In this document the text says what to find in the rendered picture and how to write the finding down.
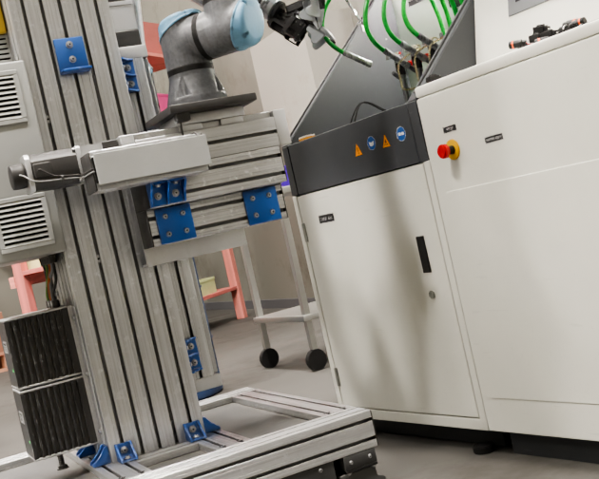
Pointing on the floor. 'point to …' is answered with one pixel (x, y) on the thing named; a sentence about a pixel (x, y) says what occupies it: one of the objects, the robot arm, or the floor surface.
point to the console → (537, 228)
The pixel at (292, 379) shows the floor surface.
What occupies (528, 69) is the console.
